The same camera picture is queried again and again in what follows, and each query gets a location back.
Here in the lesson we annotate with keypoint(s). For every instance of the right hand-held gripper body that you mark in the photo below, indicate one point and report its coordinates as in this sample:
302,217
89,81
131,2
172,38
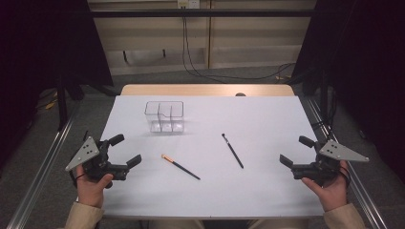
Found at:
321,165

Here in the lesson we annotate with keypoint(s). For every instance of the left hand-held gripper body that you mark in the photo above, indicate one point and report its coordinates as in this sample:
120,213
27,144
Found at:
95,159

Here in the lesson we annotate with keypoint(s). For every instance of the orange-tipped black makeup brush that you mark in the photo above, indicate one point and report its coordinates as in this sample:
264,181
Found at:
181,167

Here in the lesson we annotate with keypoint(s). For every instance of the thin black makeup brush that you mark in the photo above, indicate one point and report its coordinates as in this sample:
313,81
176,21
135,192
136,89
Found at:
233,151

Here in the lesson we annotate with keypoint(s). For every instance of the clear plastic divided organizer box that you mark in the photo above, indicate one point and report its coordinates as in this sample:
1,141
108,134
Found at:
165,116

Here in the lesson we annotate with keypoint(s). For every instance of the person's right hand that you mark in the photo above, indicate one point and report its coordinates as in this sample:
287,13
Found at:
332,194

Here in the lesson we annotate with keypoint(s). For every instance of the person's left hand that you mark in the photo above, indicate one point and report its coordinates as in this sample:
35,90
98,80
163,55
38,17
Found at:
90,192

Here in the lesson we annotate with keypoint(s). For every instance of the small black stick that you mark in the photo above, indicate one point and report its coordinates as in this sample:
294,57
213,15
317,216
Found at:
85,135

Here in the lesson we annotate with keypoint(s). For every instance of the black metal stand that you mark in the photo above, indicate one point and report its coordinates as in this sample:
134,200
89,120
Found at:
324,95
62,105

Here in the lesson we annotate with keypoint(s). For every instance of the person's right leg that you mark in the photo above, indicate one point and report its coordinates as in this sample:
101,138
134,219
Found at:
277,224

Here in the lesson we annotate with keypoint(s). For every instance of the white table cover board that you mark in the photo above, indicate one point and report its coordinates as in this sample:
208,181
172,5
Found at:
223,191

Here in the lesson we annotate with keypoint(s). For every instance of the yellow object on floor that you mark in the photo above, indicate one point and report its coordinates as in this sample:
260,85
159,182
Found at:
51,104

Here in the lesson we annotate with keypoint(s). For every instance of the black curtain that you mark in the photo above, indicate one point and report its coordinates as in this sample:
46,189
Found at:
366,63
38,47

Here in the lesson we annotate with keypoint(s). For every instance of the aluminium floor rail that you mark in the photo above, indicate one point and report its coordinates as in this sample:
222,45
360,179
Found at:
41,175
359,191

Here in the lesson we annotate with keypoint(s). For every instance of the white wall power outlet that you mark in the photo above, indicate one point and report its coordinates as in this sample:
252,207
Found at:
188,4

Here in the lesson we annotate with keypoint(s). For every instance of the black horizontal frame bar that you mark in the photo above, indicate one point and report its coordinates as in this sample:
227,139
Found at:
203,13

